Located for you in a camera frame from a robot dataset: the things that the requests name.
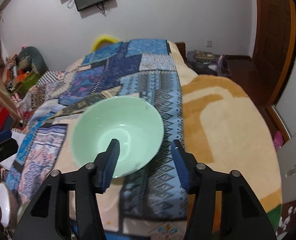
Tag patchwork patterned cloth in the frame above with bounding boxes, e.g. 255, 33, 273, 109
5, 39, 188, 239

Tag green cardboard box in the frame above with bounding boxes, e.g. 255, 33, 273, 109
11, 72, 41, 95

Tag mint green bowl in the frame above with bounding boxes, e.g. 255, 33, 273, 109
71, 96, 164, 178

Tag white folded cloth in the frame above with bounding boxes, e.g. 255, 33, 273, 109
0, 129, 26, 171

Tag white bowl black dots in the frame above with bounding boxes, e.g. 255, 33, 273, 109
0, 183, 19, 230

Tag red box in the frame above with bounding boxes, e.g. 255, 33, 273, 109
0, 107, 14, 132

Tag brown wooden door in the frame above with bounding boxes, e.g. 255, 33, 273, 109
253, 0, 296, 107

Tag yellow ring object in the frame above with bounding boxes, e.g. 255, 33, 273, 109
91, 35, 119, 53

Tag beige orange fleece blanket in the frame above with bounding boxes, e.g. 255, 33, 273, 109
55, 41, 283, 233

